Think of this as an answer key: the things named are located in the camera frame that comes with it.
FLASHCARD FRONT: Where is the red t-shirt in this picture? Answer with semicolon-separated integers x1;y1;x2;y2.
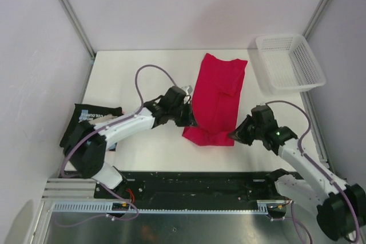
182;53;248;147

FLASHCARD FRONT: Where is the aluminium corner post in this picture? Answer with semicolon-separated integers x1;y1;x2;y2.
42;0;96;58
303;0;332;40

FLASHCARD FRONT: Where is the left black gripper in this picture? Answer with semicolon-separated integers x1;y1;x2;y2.
169;100;197;127

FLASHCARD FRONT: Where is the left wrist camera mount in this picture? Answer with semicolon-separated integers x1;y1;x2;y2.
181;85;193;96

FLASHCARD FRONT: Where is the purple cable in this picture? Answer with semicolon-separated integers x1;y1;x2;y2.
264;100;361;244
54;65;184;227

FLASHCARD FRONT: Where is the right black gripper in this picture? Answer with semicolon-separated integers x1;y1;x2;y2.
228;114;264;146

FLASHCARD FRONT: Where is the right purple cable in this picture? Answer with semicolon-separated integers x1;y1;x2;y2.
264;100;361;244

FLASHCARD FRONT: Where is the right aluminium corner post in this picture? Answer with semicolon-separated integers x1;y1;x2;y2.
303;0;332;40

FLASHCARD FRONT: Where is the slotted cable duct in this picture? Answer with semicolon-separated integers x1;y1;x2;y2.
53;201;268;214

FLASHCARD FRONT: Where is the left aluminium corner post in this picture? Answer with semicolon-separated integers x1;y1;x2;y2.
42;0;96;58

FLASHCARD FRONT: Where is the folded black printed t-shirt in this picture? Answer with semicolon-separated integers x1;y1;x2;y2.
59;103;123;148

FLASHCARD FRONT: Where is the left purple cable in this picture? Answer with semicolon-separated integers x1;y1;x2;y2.
54;65;184;227

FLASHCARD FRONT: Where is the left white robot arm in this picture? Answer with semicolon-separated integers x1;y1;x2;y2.
63;86;198;198

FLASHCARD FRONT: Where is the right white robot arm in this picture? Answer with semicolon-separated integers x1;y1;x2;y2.
228;104;365;243

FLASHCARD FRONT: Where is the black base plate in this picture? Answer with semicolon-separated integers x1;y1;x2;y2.
94;171;285;202

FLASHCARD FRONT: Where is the white plastic basket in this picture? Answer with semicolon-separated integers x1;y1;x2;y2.
256;34;326;94

